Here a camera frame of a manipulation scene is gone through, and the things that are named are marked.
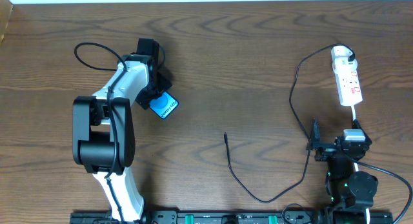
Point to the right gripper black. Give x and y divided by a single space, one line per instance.
327 146

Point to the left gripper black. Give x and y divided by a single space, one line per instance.
155 97

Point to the blue Galaxy smartphone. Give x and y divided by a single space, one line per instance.
164 105

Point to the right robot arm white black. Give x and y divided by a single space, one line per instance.
352 191

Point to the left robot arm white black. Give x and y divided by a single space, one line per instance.
103 139

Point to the white charger adapter plug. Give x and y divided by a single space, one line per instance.
342 51

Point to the white power strip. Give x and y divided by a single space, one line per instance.
348 86

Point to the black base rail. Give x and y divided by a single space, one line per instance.
173 217

